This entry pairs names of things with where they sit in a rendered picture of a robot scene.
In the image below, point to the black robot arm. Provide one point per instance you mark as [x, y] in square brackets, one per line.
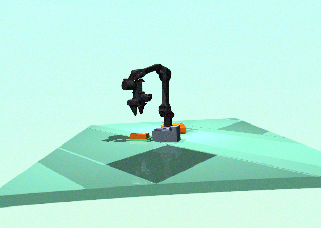
[134, 82]

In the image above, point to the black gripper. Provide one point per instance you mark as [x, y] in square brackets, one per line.
[136, 102]

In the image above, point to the orange l-shaped part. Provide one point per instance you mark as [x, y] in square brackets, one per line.
[139, 135]

